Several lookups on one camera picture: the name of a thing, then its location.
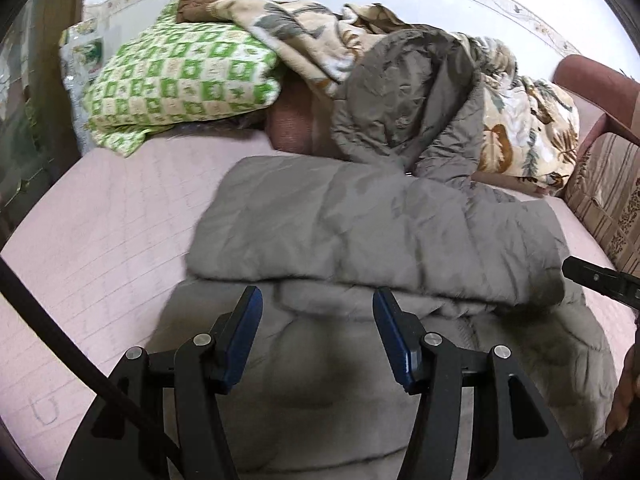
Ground green checked pillow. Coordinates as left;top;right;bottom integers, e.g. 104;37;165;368
82;0;283;158

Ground striped sofa cushion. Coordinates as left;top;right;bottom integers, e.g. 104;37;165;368
562;132;640;281

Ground leaf print blanket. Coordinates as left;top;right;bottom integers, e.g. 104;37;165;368
175;0;581;196

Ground person's right hand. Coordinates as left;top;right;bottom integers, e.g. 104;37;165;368
605;325;640;438

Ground clear plastic package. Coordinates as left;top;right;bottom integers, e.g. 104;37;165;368
59;17;106;156

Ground brown pillow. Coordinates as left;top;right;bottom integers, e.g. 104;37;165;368
265;80;351;161

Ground black cable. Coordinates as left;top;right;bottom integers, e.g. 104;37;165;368
0;257;181;461

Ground grey puffer jacket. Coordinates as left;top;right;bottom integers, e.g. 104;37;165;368
160;27;621;478

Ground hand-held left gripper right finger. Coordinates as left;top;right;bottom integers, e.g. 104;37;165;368
372;287;583;480

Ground pink quilted mattress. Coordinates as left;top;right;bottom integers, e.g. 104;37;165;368
0;130;640;480

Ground reddish brown sofa armrest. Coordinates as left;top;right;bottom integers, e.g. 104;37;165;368
555;54;640;161

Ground wooden glass door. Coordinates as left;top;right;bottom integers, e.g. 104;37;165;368
0;0;88;261

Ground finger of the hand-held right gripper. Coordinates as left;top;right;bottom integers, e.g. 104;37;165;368
561;256;640;311

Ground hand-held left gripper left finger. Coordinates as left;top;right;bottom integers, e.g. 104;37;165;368
55;285;263;480

